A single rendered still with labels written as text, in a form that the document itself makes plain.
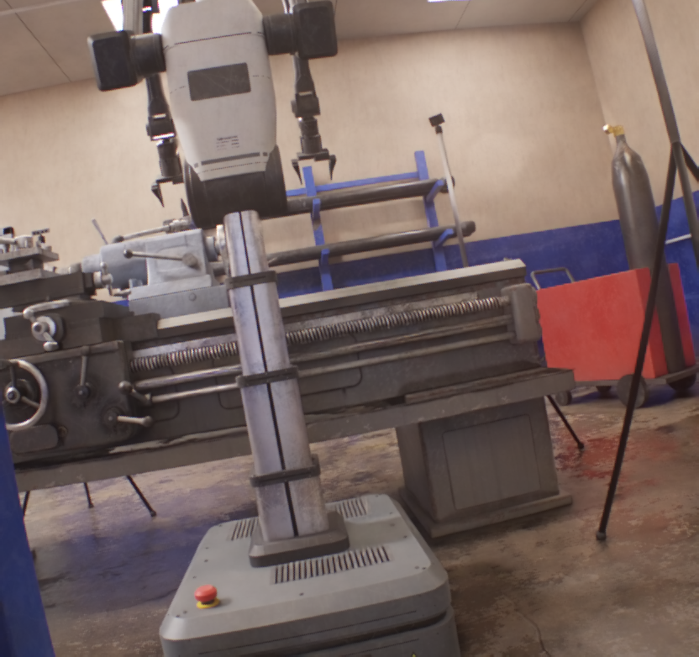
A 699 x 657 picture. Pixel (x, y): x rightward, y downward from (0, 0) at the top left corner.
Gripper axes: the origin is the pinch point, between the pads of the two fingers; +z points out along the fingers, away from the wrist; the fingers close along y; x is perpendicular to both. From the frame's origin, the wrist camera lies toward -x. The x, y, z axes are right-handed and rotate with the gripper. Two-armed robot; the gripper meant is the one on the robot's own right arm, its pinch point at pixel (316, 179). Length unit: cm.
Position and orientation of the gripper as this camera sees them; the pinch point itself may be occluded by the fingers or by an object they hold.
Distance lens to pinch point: 199.5
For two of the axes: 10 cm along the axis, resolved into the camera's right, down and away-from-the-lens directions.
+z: 1.0, 8.8, 4.6
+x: 1.8, 4.4, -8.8
